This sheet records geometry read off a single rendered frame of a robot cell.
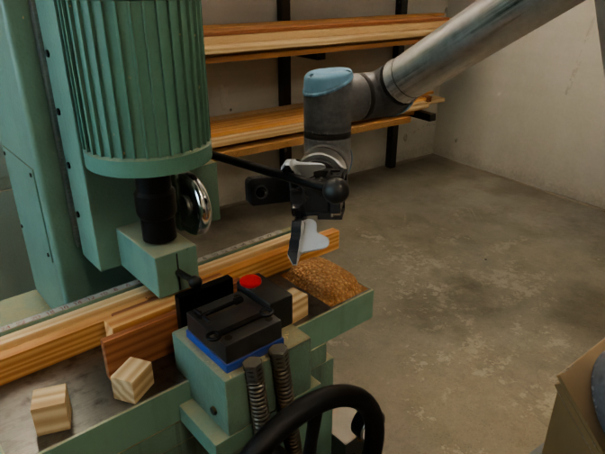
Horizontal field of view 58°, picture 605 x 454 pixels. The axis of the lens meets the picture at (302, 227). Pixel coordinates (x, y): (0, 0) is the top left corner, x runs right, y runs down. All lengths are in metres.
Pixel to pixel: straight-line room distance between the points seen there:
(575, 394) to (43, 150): 0.89
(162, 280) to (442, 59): 0.58
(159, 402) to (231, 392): 0.12
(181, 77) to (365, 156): 3.60
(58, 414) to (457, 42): 0.78
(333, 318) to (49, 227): 0.49
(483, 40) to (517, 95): 3.34
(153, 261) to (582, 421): 0.66
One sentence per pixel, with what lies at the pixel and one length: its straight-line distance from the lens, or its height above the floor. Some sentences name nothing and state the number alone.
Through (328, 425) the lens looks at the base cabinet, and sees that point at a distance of 1.07.
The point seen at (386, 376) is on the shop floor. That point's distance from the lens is 2.20.
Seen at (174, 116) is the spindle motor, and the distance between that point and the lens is 0.73.
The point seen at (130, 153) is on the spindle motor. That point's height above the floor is 1.20.
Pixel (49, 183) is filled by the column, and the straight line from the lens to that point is 0.97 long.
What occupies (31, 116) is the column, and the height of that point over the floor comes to 1.21.
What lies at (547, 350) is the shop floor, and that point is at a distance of 2.51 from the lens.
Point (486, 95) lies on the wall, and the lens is 4.42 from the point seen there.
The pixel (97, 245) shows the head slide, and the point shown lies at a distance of 0.93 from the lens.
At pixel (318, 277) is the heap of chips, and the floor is 0.93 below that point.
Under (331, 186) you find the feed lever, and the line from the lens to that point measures 0.70.
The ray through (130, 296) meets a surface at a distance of 0.90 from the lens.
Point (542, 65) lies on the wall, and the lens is 4.16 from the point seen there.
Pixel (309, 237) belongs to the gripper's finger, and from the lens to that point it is 0.85.
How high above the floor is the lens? 1.41
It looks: 25 degrees down
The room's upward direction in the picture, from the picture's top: straight up
